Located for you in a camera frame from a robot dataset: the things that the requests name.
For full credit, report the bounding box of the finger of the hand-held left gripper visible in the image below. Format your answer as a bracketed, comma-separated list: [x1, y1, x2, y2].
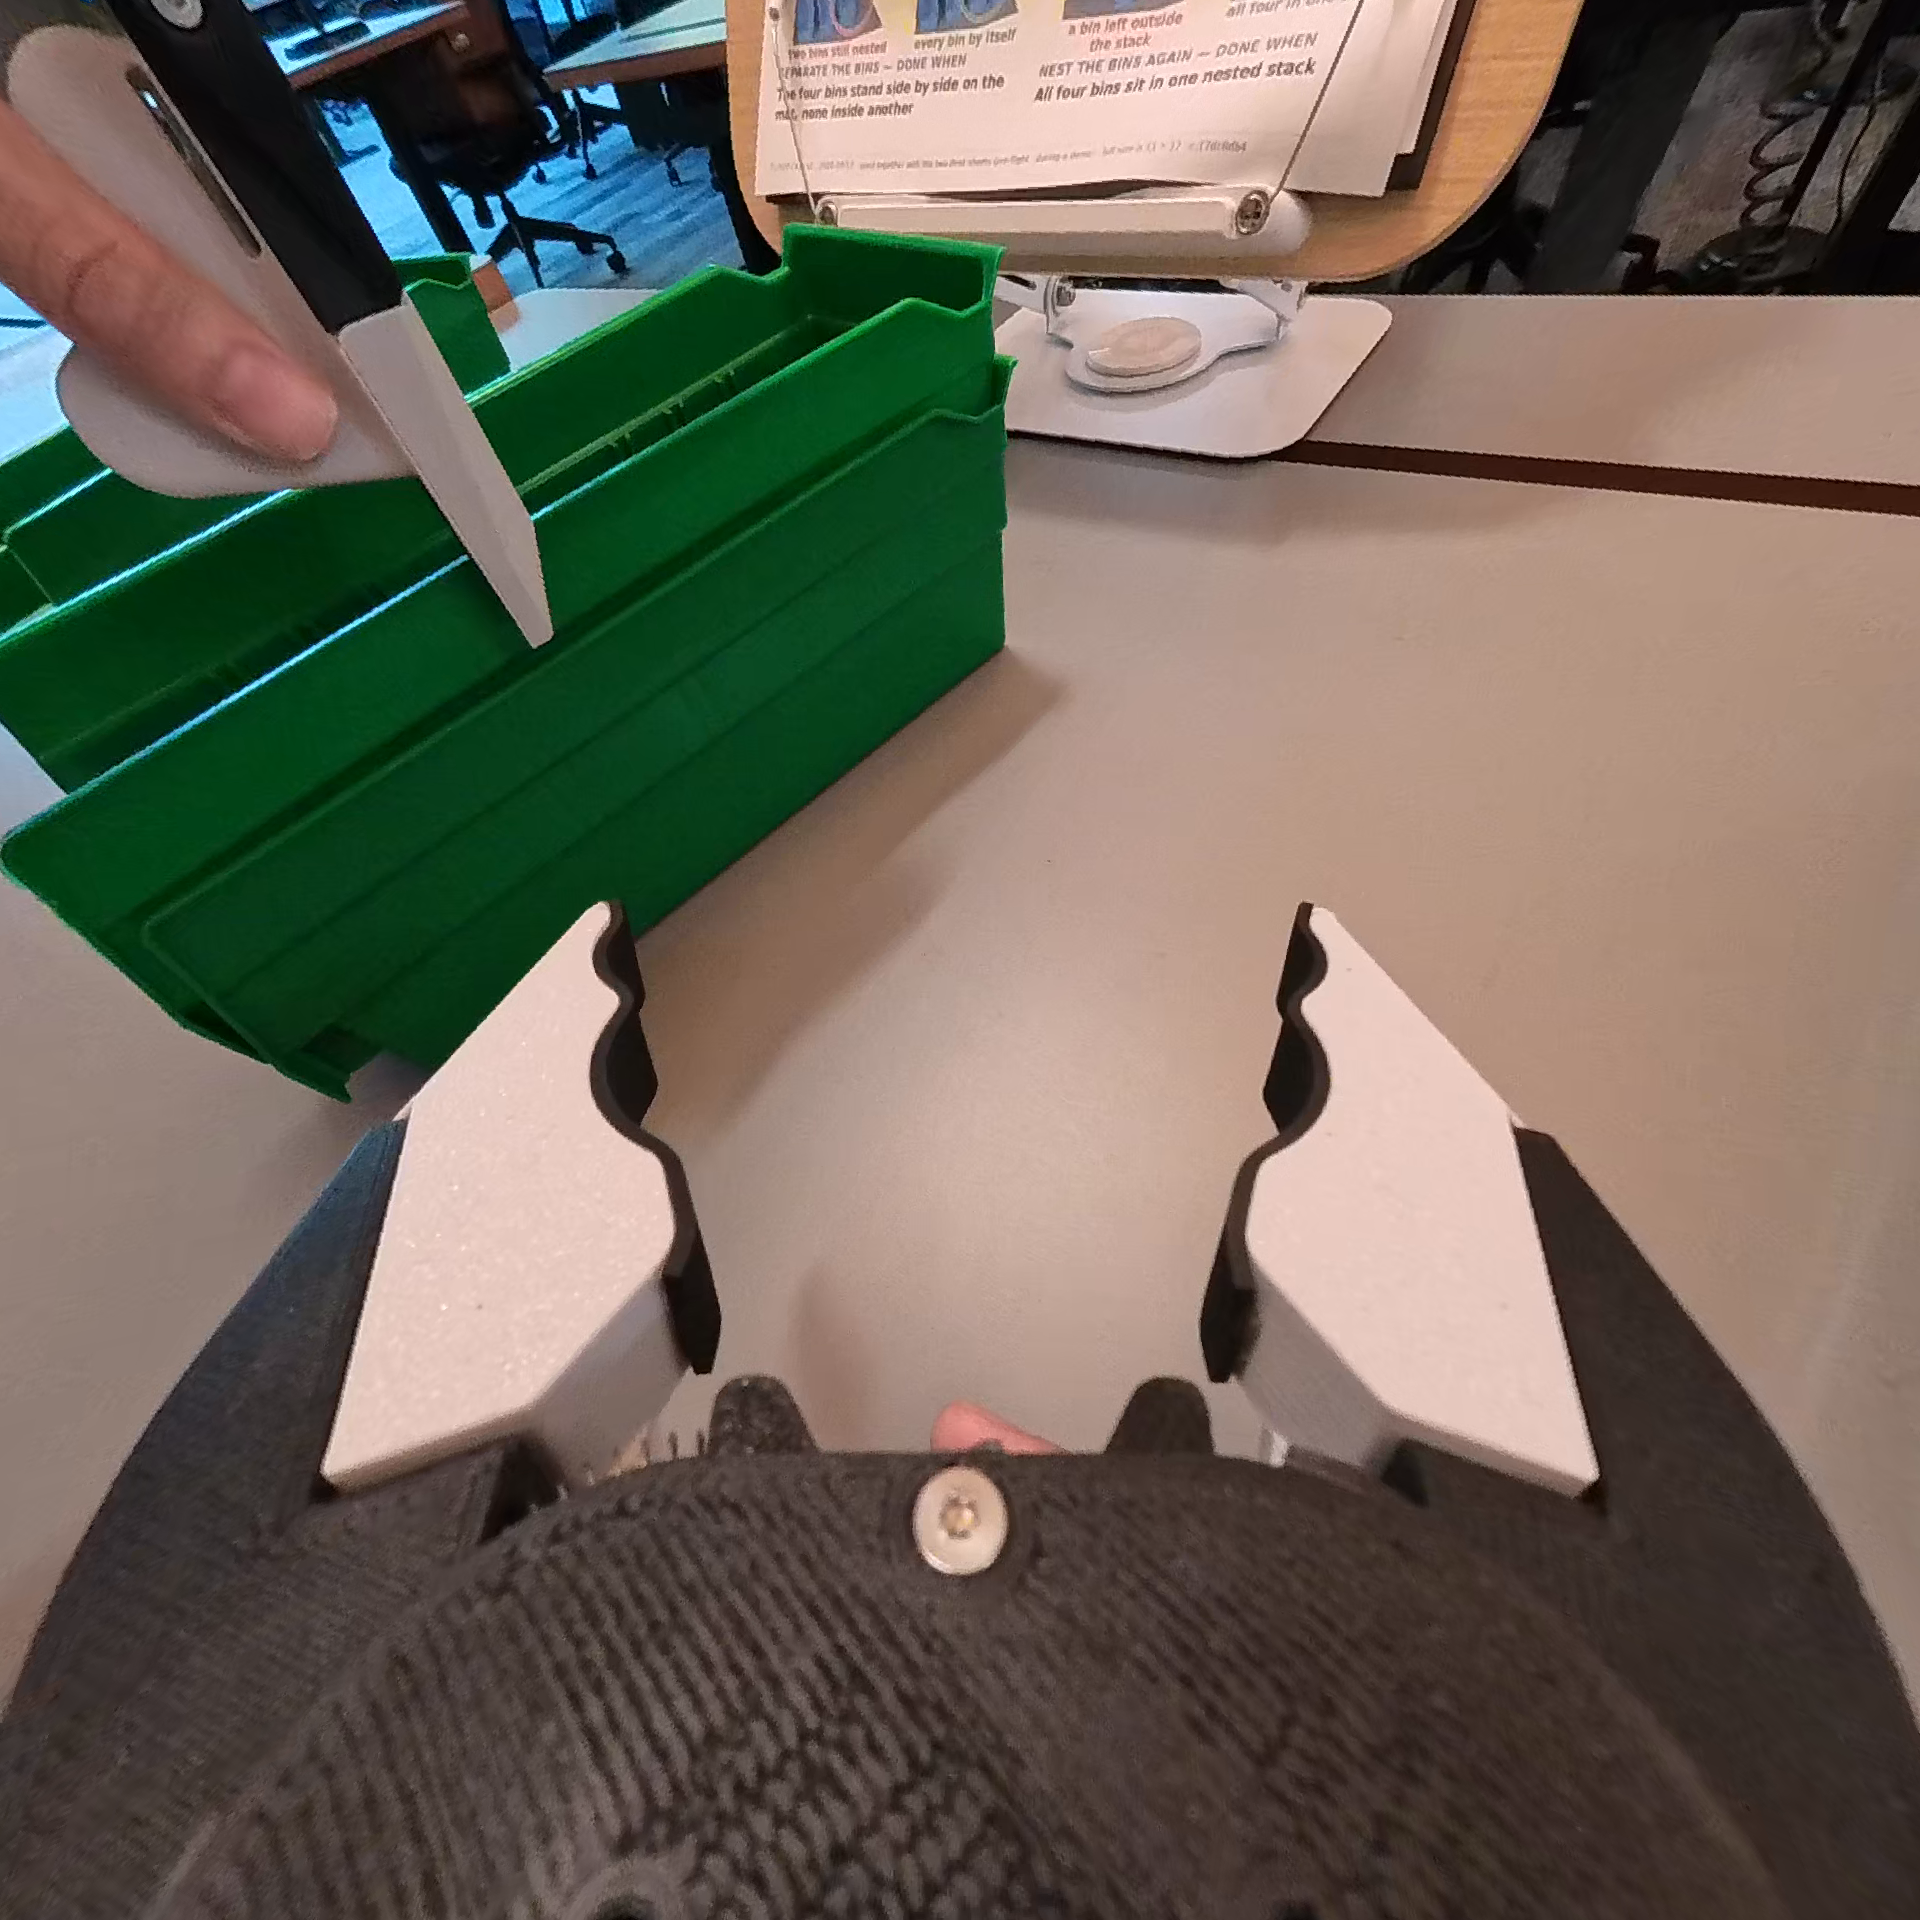
[59, 285, 554, 648]

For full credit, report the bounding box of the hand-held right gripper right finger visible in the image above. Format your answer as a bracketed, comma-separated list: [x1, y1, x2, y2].
[1200, 903, 1604, 1502]

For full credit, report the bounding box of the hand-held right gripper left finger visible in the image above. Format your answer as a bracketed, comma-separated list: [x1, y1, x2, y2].
[317, 901, 724, 1494]

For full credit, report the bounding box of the grey desk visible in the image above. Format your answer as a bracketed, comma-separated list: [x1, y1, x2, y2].
[0, 285, 1920, 1728]

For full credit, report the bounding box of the printed instruction sheet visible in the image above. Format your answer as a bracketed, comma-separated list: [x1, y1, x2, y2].
[754, 0, 1455, 204]

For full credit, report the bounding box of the person's right hand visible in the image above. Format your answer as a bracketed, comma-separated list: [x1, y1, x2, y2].
[931, 1401, 1069, 1455]

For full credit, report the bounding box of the black office chair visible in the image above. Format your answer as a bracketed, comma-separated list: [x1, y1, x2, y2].
[382, 0, 634, 287]

